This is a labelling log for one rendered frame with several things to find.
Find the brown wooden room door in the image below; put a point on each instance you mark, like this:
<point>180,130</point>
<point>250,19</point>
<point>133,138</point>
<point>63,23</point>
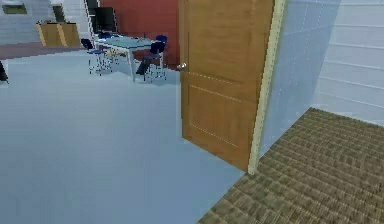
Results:
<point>223,83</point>

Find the round metal door knob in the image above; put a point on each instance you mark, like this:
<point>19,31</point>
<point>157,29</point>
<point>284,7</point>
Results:
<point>181,67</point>

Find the dark blue chair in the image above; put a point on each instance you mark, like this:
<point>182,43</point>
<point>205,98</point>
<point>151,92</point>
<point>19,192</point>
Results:
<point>95,51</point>
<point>151,58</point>
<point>162,38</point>

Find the pale blue dining table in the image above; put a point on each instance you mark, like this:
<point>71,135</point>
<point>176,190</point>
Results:
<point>126,43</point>

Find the black television set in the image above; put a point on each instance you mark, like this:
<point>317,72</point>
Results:
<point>104,19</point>

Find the yellow wooden cupboard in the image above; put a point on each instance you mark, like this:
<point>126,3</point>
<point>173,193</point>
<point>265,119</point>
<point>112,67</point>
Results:
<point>59,34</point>

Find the black object at floor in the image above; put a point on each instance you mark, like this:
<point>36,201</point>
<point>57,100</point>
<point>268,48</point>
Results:
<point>2,74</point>

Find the window with green view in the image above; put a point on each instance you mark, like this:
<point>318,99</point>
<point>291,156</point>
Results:
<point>14,8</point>

